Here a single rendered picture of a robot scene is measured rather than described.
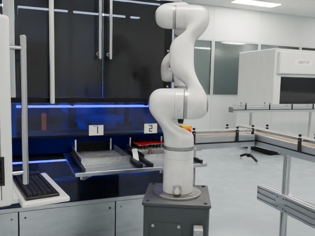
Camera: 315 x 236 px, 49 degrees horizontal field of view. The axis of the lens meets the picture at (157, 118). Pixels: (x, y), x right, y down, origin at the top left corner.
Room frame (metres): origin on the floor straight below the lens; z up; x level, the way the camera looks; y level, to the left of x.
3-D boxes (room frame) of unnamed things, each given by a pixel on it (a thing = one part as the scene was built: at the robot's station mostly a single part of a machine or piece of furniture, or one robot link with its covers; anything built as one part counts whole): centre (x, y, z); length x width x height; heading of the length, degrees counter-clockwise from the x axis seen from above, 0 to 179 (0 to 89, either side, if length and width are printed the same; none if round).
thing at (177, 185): (1.36, -0.09, 0.95); 0.19 x 0.19 x 0.18
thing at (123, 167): (1.91, 0.14, 0.87); 0.70 x 0.48 x 0.02; 112
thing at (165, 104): (1.36, -0.06, 1.16); 0.19 x 0.12 x 0.24; 86
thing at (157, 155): (2.04, 0.01, 0.90); 0.34 x 0.26 x 0.04; 22
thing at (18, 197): (1.58, 0.61, 0.79); 0.45 x 0.28 x 0.03; 31
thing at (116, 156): (1.91, 0.32, 0.90); 0.34 x 0.26 x 0.04; 22
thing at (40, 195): (1.59, 0.58, 0.82); 0.40 x 0.14 x 0.02; 31
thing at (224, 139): (2.48, -0.39, 0.92); 0.69 x 0.16 x 0.16; 112
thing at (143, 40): (2.10, 0.12, 1.51); 0.43 x 0.01 x 0.59; 112
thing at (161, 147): (2.12, 0.04, 0.90); 0.18 x 0.02 x 0.05; 112
